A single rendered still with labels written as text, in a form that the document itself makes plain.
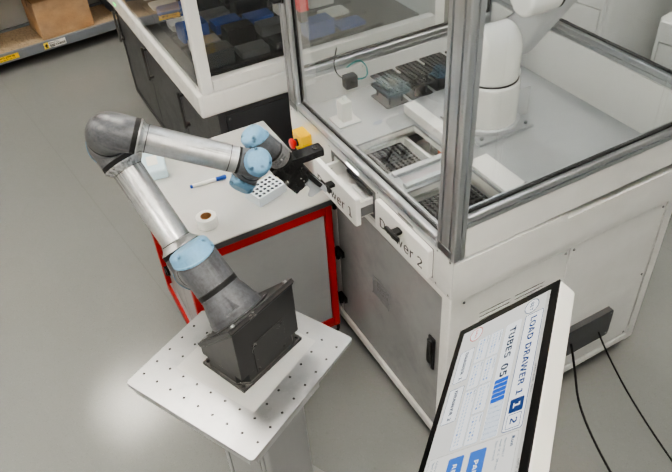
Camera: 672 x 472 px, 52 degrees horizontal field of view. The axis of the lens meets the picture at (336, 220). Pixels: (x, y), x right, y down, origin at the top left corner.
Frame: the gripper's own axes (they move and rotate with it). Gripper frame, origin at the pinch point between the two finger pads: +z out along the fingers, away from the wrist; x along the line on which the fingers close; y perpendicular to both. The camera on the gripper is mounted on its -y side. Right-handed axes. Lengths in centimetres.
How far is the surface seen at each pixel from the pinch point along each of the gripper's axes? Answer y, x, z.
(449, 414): 12, 96, -19
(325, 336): 29, 45, -1
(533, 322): -14, 95, -20
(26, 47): 92, -358, 29
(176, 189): 40, -46, -9
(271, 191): 15.2, -20.8, 3.7
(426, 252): -8.0, 45.0, 5.1
